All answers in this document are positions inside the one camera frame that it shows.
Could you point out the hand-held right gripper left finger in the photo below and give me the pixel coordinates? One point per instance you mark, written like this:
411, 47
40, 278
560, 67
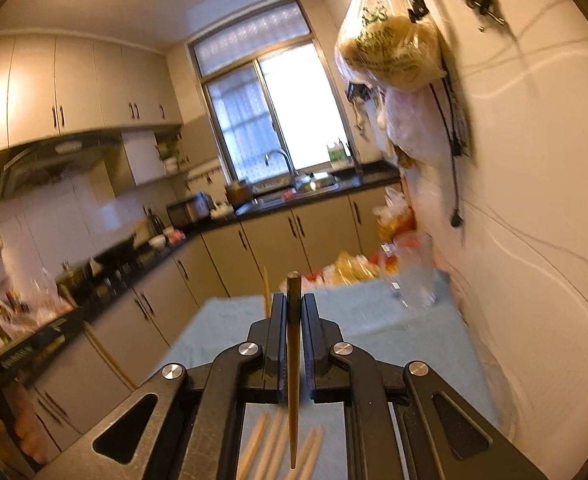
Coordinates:
279, 347

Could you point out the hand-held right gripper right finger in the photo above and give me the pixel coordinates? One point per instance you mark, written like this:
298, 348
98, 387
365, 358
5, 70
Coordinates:
308, 350

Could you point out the wooden chopstick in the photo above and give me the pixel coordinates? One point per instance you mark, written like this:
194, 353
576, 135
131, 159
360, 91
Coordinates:
251, 447
265, 290
294, 410

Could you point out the blue table cloth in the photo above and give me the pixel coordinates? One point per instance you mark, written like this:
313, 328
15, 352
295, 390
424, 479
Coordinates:
374, 330

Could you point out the beige lower cabinets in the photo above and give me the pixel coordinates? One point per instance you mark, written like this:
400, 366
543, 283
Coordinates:
254, 250

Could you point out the beige cabinets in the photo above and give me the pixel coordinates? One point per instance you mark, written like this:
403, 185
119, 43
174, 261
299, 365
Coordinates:
74, 90
254, 250

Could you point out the clear glass mug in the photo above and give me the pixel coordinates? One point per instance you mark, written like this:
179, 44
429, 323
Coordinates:
416, 275

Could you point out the red cloth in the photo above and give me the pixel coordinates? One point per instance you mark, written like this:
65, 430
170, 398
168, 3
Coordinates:
286, 195

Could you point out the steel sink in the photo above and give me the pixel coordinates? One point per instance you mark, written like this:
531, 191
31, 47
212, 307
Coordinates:
299, 196

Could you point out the pink cloth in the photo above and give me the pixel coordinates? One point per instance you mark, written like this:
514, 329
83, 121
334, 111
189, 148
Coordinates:
174, 234

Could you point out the brown clay pot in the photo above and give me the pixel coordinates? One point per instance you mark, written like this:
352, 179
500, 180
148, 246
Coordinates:
238, 192

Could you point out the orange plastic bag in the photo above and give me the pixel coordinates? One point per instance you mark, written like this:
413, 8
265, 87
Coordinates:
396, 215

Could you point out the white bowl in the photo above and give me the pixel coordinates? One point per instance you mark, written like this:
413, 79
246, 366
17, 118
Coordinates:
157, 241

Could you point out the black countertop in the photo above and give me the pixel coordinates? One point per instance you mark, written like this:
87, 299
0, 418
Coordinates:
139, 260

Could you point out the steel rice cooker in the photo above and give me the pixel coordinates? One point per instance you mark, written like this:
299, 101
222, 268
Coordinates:
186, 210

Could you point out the steel pot lid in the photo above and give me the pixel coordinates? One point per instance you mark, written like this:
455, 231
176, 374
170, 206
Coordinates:
315, 180

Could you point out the steel faucet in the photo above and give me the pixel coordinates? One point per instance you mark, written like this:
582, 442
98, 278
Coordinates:
280, 155

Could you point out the green detergent bottle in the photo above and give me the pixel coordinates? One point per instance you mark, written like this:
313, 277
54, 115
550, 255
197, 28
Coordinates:
338, 152

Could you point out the stack of white bowls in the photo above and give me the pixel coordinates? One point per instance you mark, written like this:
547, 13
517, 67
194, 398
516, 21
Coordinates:
170, 162

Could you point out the kitchen window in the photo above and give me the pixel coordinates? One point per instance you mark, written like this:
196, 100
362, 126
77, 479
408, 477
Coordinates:
259, 100

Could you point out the clear plastic bag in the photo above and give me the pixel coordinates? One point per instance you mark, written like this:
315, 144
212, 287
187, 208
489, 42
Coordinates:
419, 125

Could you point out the black gas stove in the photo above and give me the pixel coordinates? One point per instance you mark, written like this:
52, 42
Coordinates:
24, 355

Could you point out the range hood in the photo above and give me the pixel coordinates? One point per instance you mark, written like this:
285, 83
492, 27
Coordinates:
49, 160

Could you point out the plastic bag with yellow contents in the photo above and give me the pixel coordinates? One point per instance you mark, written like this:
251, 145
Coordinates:
389, 45

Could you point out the beige upper cabinets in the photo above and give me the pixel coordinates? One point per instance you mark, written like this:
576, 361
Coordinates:
74, 90

